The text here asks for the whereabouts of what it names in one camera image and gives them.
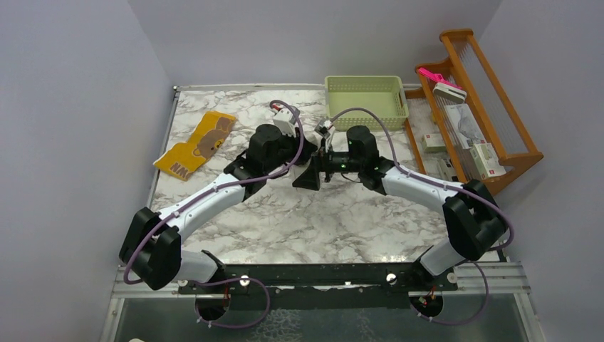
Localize yellow bear towel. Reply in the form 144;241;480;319
153;111;236;181

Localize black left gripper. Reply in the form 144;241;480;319
264;125;317;174

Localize white grey box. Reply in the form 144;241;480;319
432;82;467;104

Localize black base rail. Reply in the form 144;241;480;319
178;262;458;311

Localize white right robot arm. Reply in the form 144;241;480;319
292;125;508;290

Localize small white green box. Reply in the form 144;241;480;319
420;133;447;153

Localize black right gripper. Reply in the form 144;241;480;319
292;138;363;190

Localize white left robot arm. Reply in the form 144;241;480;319
118;124;318;293

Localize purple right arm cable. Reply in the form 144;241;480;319
328;107;516;326

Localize clear plastic package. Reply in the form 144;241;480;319
444;103;487;149

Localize green plastic basket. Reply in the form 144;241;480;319
325;76;409;131

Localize pink clip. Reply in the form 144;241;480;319
417;68;462;89

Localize wooden rack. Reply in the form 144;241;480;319
405;28;543;195

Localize white green box upper shelf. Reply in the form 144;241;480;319
470;143;506;180

